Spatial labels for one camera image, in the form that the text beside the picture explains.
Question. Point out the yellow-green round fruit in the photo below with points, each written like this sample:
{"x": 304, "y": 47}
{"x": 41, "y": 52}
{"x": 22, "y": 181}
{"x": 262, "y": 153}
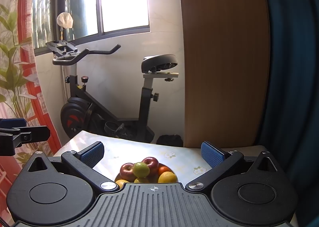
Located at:
{"x": 141, "y": 180}

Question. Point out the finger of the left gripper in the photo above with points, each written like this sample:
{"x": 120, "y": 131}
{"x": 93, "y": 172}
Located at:
{"x": 12, "y": 123}
{"x": 26, "y": 135}

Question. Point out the large yellow orange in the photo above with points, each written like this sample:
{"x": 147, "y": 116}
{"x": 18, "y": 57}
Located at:
{"x": 121, "y": 183}
{"x": 167, "y": 177}

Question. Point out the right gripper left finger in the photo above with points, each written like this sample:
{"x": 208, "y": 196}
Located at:
{"x": 81, "y": 165}

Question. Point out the small red apple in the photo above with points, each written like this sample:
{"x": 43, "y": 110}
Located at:
{"x": 126, "y": 172}

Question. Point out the cream round plate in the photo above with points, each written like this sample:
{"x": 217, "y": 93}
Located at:
{"x": 152, "y": 179}

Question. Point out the black bag on floor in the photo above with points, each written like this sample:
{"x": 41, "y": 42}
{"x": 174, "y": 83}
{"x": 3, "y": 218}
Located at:
{"x": 170, "y": 140}

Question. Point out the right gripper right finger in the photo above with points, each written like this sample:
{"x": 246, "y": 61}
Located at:
{"x": 221, "y": 162}

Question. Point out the wooden wardrobe panel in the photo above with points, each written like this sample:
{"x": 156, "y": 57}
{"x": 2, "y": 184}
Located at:
{"x": 226, "y": 60}

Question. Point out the dark red apple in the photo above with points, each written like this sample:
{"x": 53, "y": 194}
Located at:
{"x": 153, "y": 165}

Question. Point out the window with dark frame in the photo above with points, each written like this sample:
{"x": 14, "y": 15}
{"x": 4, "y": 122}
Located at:
{"x": 83, "y": 21}

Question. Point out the green apple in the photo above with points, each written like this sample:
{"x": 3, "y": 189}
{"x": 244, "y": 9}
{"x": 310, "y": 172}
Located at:
{"x": 140, "y": 170}

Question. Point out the small tangerine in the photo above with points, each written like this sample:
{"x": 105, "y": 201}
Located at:
{"x": 163, "y": 169}

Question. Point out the dark teal curtain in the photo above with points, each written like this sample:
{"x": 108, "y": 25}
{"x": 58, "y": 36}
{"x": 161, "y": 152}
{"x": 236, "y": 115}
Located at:
{"x": 289, "y": 125}

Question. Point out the bamboo print curtain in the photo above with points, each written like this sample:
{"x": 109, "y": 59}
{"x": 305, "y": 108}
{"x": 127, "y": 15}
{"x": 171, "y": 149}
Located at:
{"x": 21, "y": 94}

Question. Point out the floral plastic tablecloth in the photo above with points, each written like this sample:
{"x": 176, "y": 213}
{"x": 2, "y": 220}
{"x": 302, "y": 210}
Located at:
{"x": 186, "y": 163}

